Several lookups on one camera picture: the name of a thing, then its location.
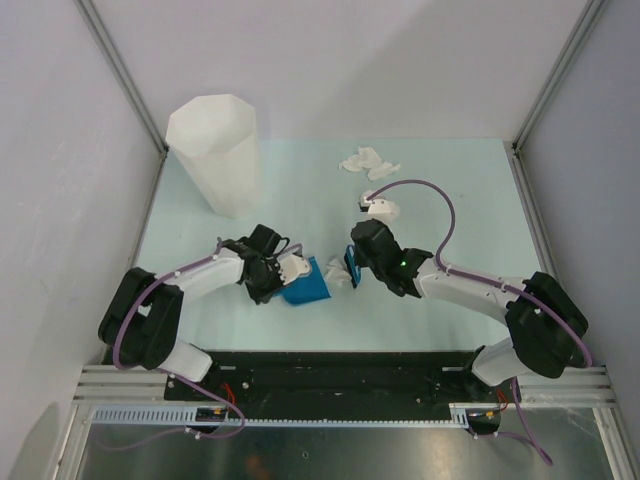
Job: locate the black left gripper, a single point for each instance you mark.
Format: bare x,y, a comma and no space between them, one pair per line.
264,296

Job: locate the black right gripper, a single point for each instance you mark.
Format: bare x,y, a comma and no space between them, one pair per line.
360,261

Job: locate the blue hand brush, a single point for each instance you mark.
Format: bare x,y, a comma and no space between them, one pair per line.
351,266

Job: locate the blue plastic dustpan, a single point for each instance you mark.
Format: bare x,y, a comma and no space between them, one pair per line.
307,289

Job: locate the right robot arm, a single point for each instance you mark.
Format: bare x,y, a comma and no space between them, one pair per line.
545,326

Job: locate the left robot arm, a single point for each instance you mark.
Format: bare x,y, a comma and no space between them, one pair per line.
141,324

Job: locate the white translucent tall bin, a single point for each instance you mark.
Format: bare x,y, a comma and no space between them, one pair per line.
215,138

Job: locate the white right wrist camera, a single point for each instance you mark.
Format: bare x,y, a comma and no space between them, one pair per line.
377,206

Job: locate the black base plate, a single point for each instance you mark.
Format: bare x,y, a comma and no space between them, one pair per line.
259,380

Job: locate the grey slotted cable duct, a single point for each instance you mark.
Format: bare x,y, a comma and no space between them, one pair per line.
210,416

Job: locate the left aluminium corner post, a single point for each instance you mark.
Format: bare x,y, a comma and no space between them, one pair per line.
114,60

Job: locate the aluminium corner post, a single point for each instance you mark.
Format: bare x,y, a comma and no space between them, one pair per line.
114,60
569,54

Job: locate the right aluminium corner post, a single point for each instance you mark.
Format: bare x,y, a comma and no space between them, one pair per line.
569,54

